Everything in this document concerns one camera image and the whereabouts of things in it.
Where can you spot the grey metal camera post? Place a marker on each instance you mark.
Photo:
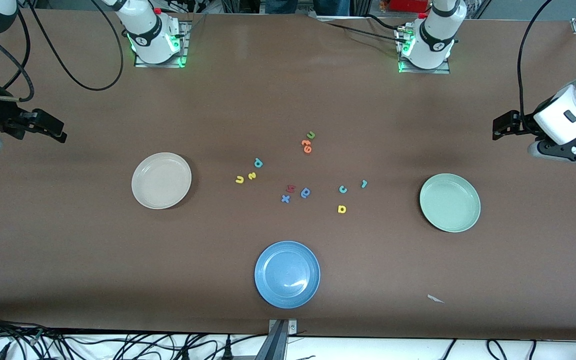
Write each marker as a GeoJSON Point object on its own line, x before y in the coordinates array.
{"type": "Point", "coordinates": [279, 340]}

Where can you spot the red box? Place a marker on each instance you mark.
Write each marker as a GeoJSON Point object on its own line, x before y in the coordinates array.
{"type": "Point", "coordinates": [408, 5]}

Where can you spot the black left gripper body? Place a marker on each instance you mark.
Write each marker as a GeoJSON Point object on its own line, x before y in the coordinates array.
{"type": "Point", "coordinates": [522, 124]}

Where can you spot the pale green plate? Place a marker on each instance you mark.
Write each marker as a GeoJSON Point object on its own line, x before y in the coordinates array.
{"type": "Point", "coordinates": [450, 202]}

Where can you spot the teal foam letter p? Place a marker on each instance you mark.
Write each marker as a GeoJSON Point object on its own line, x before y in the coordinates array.
{"type": "Point", "coordinates": [256, 164]}

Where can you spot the blue plate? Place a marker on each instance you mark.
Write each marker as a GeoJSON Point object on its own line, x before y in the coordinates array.
{"type": "Point", "coordinates": [287, 274]}

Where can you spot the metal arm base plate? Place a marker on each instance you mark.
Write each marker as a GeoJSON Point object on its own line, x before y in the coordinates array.
{"type": "Point", "coordinates": [183, 55]}
{"type": "Point", "coordinates": [445, 69]}

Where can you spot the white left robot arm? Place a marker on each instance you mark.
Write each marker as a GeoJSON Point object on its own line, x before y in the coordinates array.
{"type": "Point", "coordinates": [433, 40]}

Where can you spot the blue jeans person legs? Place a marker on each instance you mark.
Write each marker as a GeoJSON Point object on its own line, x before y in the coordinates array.
{"type": "Point", "coordinates": [288, 6]}

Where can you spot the blue foam letter a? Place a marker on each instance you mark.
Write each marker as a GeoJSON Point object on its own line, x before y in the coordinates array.
{"type": "Point", "coordinates": [303, 194]}

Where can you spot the white paper scrap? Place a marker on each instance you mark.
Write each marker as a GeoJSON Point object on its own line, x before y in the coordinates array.
{"type": "Point", "coordinates": [434, 298]}

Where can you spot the beige brown plate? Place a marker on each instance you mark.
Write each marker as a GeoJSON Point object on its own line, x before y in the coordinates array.
{"type": "Point", "coordinates": [161, 180]}

